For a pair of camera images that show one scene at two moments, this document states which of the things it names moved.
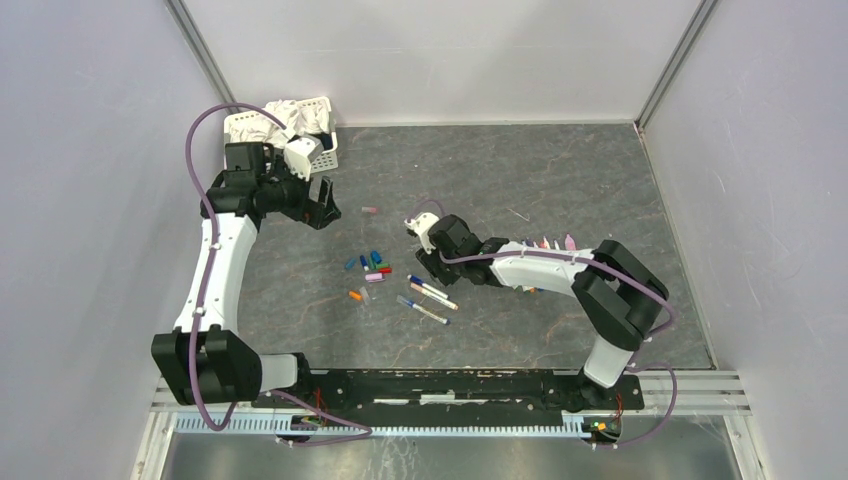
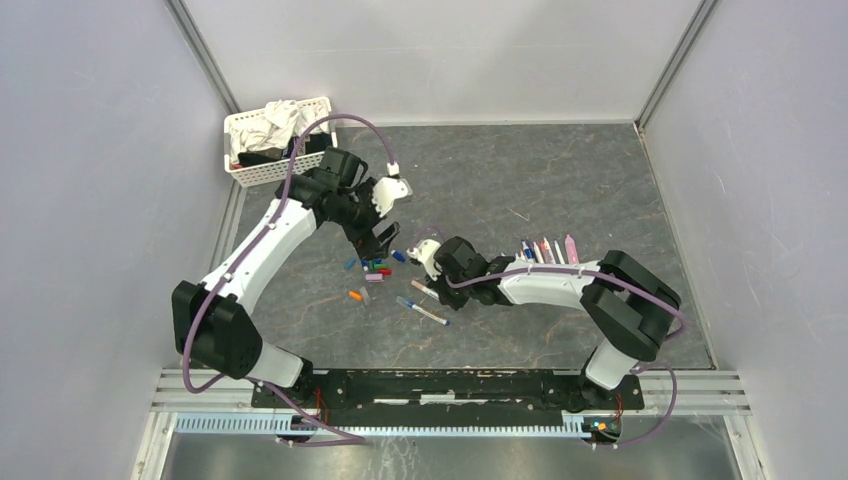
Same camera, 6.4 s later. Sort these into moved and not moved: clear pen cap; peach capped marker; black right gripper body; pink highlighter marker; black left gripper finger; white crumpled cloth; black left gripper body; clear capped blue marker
Moved: black right gripper body; black left gripper body; black left gripper finger
Not moved: clear capped blue marker; peach capped marker; pink highlighter marker; clear pen cap; white crumpled cloth
